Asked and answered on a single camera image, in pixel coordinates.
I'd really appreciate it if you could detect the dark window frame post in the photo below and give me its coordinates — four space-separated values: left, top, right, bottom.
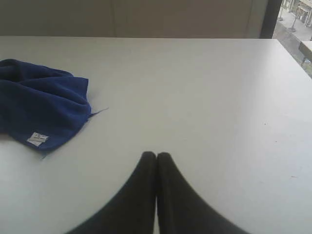
259 0 282 39

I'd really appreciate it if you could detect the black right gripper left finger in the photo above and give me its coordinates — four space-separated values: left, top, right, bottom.
69 152 156 234

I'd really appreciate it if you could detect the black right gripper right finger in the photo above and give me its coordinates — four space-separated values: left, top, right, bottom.
156 153 246 234

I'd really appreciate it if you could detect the blue microfiber towel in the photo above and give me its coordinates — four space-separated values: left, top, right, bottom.
0 59 96 154

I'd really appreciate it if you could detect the white towel label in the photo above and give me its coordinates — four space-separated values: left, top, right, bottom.
27 132 49 147

